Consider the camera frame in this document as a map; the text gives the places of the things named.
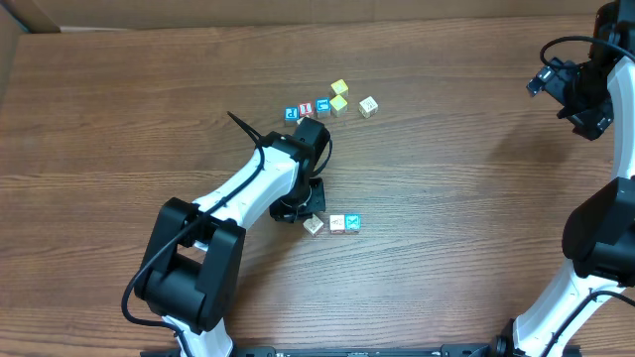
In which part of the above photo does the blue J letter block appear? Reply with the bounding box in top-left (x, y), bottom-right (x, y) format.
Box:
top-left (315, 97), bottom-right (331, 119)

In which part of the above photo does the yellow block far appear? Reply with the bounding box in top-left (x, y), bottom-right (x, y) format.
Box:
top-left (330, 79), bottom-right (349, 98)

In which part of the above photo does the blue P letter block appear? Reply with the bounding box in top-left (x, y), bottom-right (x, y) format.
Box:
top-left (284, 106), bottom-right (300, 126)

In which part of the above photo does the yellow block near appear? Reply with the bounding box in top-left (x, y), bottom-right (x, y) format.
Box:
top-left (329, 95), bottom-right (348, 117)

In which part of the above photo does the wooden block red side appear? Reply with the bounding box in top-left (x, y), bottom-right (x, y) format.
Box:
top-left (329, 214), bottom-right (345, 234)

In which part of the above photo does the wooden block yellow side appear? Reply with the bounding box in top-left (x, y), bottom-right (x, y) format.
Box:
top-left (358, 96), bottom-right (378, 118)

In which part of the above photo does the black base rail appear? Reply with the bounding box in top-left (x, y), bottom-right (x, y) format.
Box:
top-left (141, 344), bottom-right (581, 357)

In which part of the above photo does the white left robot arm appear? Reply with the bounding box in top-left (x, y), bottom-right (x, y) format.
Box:
top-left (121, 117), bottom-right (332, 356)

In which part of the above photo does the red I letter block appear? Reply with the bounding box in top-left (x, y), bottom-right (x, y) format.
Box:
top-left (298, 102), bottom-right (315, 118)

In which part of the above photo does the blue X letter block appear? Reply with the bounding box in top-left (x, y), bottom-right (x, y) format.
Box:
top-left (344, 214), bottom-right (361, 233)

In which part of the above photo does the brown cardboard wall panel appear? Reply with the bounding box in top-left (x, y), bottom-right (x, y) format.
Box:
top-left (1, 0), bottom-right (605, 32)

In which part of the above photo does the wooden O block green side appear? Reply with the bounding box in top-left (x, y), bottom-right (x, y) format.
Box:
top-left (303, 214), bottom-right (324, 237)

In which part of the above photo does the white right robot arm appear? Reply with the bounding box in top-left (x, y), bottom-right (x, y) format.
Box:
top-left (477, 0), bottom-right (634, 357)

